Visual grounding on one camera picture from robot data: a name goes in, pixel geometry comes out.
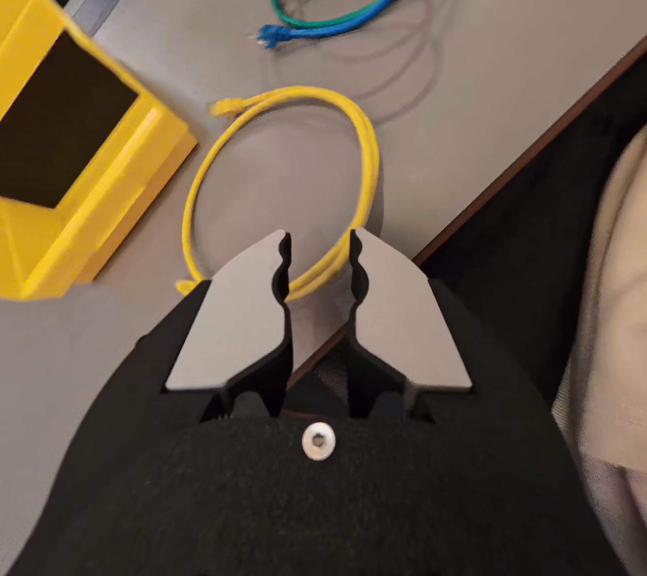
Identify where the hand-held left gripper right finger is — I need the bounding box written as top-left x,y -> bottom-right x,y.
346,227 -> 473,418

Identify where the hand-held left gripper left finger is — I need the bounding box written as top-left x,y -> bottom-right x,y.
166,229 -> 294,417

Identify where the yellow ethernet cable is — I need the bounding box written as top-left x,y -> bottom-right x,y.
176,86 -> 380,304

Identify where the yellow plastic bin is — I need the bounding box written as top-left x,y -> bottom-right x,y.
0,0 -> 198,302

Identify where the person's beige sweatshirt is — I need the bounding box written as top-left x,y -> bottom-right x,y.
551,126 -> 647,576

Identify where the black yellow-bin divider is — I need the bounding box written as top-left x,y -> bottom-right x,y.
0,30 -> 140,209

